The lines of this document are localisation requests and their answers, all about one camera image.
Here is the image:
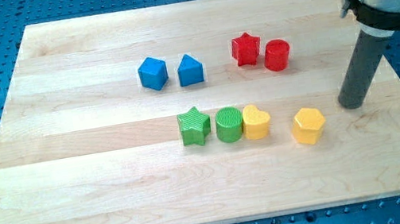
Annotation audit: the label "yellow heart block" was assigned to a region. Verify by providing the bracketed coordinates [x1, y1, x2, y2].
[242, 104, 271, 140]

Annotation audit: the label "yellow hexagon block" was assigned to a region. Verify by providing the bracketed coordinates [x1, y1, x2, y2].
[292, 107, 326, 145]

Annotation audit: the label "green star block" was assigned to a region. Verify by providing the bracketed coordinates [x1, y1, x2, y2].
[177, 106, 211, 146]

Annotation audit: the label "green cylinder block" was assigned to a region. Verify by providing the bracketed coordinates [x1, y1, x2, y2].
[216, 106, 243, 143]

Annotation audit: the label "blue triangle block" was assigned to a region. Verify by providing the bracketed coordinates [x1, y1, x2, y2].
[177, 54, 204, 87]

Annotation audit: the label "blue cube block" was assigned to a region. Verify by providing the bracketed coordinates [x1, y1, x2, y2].
[138, 57, 169, 91]

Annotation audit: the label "red star block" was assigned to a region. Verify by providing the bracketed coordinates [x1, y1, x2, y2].
[231, 33, 261, 66]

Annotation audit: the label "wooden board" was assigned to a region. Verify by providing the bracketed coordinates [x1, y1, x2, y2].
[0, 0, 400, 224]

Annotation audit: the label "red cylinder block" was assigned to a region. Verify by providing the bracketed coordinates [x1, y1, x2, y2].
[264, 39, 290, 71]

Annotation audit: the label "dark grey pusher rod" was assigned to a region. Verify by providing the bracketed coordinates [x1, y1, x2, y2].
[338, 30, 393, 110]

